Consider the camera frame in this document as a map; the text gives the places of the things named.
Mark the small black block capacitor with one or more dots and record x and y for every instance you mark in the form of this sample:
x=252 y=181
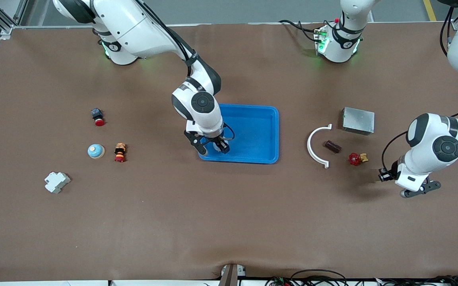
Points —
x=383 y=175

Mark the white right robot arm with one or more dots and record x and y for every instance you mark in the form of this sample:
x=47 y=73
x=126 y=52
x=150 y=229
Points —
x=133 y=28

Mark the blue plastic tray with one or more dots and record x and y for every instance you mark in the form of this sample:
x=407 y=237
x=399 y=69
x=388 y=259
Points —
x=253 y=131

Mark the red handwheel brass valve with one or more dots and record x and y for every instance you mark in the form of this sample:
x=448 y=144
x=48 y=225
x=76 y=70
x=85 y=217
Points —
x=354 y=159

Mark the grey metal box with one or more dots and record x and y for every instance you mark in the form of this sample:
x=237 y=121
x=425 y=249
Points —
x=358 y=121

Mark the brown cylinder part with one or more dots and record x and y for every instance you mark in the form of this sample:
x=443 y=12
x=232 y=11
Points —
x=332 y=146

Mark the white curved plastic arc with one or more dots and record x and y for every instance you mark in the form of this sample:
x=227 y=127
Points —
x=308 y=146

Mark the red button orange yellow base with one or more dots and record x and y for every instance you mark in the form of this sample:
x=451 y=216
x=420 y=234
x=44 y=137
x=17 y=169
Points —
x=120 y=153

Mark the red button black base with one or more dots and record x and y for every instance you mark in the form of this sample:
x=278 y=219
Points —
x=97 y=115

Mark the metal table edge clamp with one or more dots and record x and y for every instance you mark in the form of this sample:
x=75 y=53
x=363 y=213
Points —
x=231 y=276

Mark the white circuit breaker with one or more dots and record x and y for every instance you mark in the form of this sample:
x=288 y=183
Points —
x=57 y=182

